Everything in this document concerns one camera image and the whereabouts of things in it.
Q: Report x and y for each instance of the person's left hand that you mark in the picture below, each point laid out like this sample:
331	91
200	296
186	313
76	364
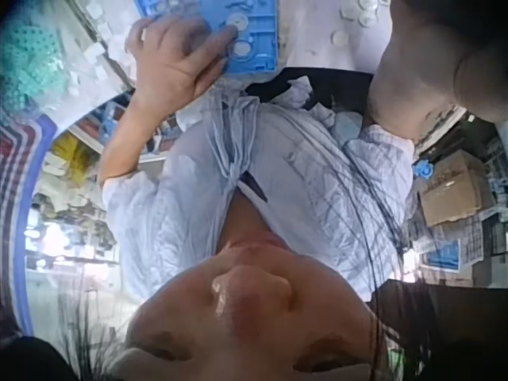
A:
170	67

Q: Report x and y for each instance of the blue plastic parts tray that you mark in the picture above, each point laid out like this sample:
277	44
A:
260	35

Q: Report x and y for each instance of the heap of white plastic pieces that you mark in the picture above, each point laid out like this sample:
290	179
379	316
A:
105	47

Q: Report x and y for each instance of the white round plastic disc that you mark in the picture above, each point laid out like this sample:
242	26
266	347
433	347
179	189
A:
239	18
340	37
242	48

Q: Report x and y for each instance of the yellow plastic bag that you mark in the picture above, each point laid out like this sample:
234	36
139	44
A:
73	152

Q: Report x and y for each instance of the white crumpled cloth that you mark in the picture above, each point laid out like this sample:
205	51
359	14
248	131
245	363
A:
299	91

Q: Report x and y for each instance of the teal mesh bag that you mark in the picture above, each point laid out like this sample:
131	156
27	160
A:
31	63

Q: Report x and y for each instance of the striped woven bag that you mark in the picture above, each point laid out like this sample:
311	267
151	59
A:
24	166

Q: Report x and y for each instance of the cluttered storage shelf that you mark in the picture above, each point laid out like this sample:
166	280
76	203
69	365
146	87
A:
67	230

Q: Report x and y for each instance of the cluster of white plastic caps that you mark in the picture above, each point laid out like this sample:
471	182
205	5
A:
363	11

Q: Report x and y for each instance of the small blue round part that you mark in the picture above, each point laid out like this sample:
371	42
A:
423	170

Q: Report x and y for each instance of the brown cardboard box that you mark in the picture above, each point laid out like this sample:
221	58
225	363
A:
456	190

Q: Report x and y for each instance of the flat blue tray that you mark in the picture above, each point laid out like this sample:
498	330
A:
443	256

